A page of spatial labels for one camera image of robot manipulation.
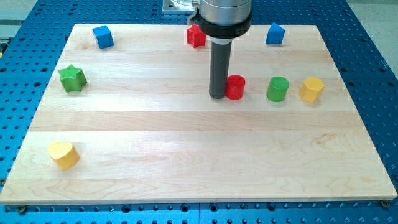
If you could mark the red cylinder block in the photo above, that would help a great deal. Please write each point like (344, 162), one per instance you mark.
(235, 87)

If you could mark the yellow heart block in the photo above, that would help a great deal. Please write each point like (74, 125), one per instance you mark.
(63, 154)

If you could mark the left board clamp screw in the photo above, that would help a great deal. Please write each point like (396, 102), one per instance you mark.
(21, 209)

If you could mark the red star block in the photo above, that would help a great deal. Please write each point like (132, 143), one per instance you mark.
(195, 36)

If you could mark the blue perforated table plate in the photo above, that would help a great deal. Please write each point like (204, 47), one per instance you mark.
(32, 55)

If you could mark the green cylinder block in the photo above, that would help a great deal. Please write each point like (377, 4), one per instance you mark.
(277, 89)

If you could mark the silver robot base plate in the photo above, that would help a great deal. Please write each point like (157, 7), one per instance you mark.
(170, 7)

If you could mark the right board clamp screw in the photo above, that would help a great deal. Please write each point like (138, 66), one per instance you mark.
(385, 204)

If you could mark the light wooden board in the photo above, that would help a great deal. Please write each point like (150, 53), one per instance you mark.
(147, 130)

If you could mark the board clamp screw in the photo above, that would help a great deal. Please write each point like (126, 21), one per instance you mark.
(385, 204)
(21, 209)

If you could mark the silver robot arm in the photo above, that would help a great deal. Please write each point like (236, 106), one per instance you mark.
(222, 20)

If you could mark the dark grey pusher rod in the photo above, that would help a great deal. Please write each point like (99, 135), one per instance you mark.
(219, 65)

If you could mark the green star block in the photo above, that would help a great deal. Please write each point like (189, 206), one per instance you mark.
(72, 78)

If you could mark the blue triangular prism block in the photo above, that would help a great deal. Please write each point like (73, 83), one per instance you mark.
(275, 34)

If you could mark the yellow hexagon block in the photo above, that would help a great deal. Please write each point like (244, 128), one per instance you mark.
(311, 89)

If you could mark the blue cube block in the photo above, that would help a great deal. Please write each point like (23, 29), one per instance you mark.
(103, 36)

